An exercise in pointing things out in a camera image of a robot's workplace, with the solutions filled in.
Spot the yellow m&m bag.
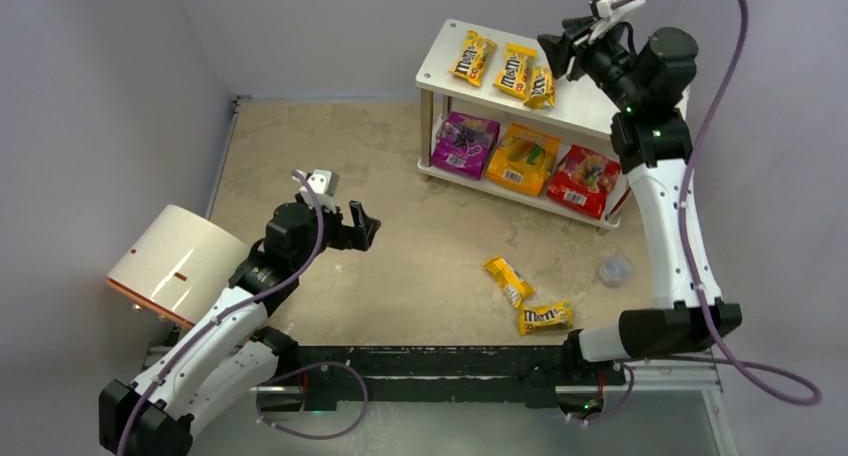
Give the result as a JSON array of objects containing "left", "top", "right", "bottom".
[
  {"left": 523, "top": 65, "right": 556, "bottom": 109},
  {"left": 448, "top": 30, "right": 497, "bottom": 87},
  {"left": 518, "top": 300, "right": 574, "bottom": 336},
  {"left": 492, "top": 43, "right": 537, "bottom": 100},
  {"left": 483, "top": 257, "right": 536, "bottom": 308}
]

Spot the orange candy bag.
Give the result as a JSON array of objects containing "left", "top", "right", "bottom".
[{"left": 485, "top": 123, "right": 561, "bottom": 197}]

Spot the red candy bag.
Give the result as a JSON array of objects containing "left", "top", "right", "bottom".
[{"left": 546, "top": 145, "right": 621, "bottom": 220}]

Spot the purple candy bag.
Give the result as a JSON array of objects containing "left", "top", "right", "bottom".
[{"left": 430, "top": 112, "right": 500, "bottom": 180}]

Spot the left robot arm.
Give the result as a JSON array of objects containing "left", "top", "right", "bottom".
[{"left": 98, "top": 200, "right": 381, "bottom": 455}]

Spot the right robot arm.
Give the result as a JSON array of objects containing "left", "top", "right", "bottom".
[{"left": 537, "top": 16, "right": 742, "bottom": 367}]

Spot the white two-tier shelf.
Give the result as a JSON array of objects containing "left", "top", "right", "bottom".
[{"left": 414, "top": 19, "right": 692, "bottom": 230}]

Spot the white cylinder roll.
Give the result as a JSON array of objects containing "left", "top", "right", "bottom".
[{"left": 106, "top": 204, "right": 249, "bottom": 328}]

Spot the small clear round cap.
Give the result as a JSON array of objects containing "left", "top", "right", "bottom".
[{"left": 596, "top": 255, "right": 632, "bottom": 288}]

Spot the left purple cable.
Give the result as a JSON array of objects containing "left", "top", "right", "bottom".
[{"left": 115, "top": 169, "right": 327, "bottom": 456}]

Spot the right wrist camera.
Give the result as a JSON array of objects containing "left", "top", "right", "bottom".
[{"left": 589, "top": 0, "right": 646, "bottom": 42}]

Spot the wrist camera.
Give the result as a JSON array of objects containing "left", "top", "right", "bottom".
[
  {"left": 589, "top": 0, "right": 646, "bottom": 42},
  {"left": 292, "top": 169, "right": 339, "bottom": 213}
]

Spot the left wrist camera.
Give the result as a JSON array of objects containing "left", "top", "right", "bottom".
[{"left": 292, "top": 169, "right": 339, "bottom": 213}]

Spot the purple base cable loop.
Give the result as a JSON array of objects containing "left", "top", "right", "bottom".
[{"left": 254, "top": 358, "right": 370, "bottom": 440}]

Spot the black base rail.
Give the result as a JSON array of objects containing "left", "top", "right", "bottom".
[{"left": 276, "top": 345, "right": 626, "bottom": 411}]

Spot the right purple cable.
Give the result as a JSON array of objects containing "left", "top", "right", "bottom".
[{"left": 612, "top": 0, "right": 824, "bottom": 408}]

